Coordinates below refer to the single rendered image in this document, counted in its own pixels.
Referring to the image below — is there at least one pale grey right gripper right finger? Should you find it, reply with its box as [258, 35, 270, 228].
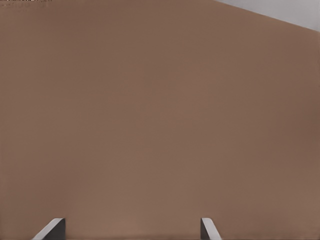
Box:
[200, 217, 223, 240]

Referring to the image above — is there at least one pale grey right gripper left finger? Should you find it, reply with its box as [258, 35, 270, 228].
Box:
[31, 217, 67, 240]

